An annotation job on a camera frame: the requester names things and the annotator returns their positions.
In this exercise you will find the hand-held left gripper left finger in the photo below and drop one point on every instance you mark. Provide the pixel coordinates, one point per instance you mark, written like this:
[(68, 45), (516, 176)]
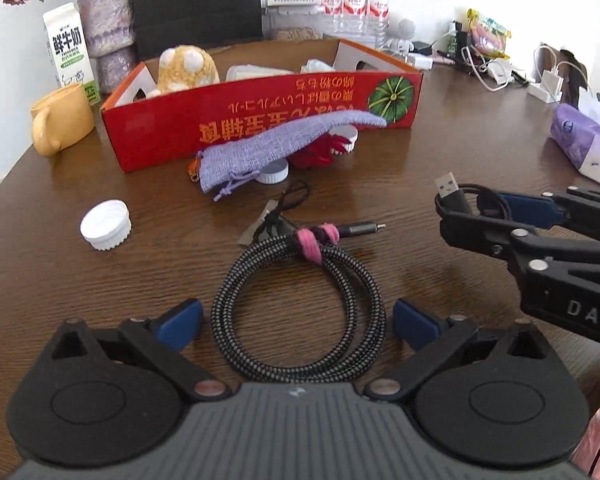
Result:
[(180, 322)]

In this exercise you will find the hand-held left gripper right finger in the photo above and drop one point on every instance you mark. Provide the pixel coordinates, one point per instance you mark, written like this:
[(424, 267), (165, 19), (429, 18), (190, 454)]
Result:
[(415, 322)]

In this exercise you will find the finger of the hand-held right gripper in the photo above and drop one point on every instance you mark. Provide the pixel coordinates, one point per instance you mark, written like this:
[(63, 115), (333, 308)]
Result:
[(475, 232), (530, 209)]

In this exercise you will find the white ribbed lid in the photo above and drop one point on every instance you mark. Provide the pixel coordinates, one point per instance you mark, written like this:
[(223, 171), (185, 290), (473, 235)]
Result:
[(105, 225)]

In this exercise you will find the white bottle cap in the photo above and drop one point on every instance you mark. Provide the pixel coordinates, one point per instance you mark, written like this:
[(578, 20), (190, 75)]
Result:
[(347, 137), (275, 175)]

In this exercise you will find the red fuzzy item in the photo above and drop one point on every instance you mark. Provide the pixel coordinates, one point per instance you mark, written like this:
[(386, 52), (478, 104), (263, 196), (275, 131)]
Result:
[(315, 155)]

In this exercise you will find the red cardboard box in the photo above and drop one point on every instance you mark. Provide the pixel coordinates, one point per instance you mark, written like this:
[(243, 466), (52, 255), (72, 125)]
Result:
[(180, 130)]

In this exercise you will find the purple knit pouch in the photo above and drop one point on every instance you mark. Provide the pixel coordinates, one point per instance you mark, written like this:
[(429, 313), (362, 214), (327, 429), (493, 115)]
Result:
[(280, 140)]

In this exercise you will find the clear plastic bag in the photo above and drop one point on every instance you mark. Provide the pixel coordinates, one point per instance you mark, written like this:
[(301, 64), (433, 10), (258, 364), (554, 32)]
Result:
[(317, 66)]

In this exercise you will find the yellow plush toy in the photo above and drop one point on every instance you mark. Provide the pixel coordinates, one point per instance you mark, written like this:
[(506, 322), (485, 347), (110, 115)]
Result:
[(185, 72)]

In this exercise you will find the clear plastic jar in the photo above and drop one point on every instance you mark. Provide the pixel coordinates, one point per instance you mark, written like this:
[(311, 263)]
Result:
[(252, 72)]

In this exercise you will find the purple tissue pack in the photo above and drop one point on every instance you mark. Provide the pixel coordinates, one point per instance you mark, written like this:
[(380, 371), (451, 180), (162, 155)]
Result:
[(575, 130)]

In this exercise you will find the white plug charger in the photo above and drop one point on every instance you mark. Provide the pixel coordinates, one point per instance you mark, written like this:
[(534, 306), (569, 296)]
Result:
[(547, 86)]

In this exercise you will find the pink clothing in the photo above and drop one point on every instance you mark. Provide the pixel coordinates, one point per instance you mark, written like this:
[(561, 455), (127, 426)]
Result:
[(597, 440)]

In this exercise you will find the brown board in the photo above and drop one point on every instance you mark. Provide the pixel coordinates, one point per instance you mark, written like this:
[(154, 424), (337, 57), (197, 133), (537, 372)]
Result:
[(567, 62)]

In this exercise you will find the small orange tag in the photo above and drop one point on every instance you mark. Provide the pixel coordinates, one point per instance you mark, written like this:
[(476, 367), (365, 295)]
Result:
[(194, 169)]

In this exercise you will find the pink pen case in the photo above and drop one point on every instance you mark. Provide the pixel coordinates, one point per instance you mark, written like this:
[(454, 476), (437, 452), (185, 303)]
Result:
[(444, 57)]

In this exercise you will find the yellow green snack packet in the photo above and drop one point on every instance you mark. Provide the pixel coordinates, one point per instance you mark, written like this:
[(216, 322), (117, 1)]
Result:
[(487, 35)]

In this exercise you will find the white power adapter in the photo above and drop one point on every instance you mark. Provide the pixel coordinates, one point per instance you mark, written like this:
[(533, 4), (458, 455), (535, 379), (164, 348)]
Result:
[(420, 62)]

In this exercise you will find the black stand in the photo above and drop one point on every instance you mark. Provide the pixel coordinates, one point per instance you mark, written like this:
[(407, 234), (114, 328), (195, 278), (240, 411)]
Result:
[(462, 42)]

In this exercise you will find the small green spray bottle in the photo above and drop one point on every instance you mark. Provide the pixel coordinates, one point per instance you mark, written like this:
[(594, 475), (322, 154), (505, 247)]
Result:
[(450, 42)]

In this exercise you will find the black power adapter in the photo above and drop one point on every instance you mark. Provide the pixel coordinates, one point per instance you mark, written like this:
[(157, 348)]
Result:
[(421, 47)]

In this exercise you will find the white robot speaker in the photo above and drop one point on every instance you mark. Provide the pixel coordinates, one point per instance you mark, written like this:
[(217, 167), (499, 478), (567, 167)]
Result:
[(402, 32)]

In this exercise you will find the yellow mug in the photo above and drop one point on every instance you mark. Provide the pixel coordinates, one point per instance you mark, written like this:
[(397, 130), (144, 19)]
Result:
[(65, 120)]

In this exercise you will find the clear seed container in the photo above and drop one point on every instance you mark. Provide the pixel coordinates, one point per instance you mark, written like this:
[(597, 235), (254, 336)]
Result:
[(290, 32)]

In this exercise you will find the flat white box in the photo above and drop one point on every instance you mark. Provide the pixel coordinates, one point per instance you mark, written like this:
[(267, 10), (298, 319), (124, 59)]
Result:
[(292, 2)]

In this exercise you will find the white milk carton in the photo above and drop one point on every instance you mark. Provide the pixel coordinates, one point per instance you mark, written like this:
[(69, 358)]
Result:
[(67, 45)]

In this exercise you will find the purple stone vase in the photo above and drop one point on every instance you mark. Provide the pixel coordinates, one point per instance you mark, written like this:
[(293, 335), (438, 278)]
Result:
[(105, 25)]

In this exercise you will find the black paper bag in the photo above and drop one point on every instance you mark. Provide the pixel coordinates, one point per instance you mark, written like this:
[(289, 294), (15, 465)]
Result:
[(195, 5)]

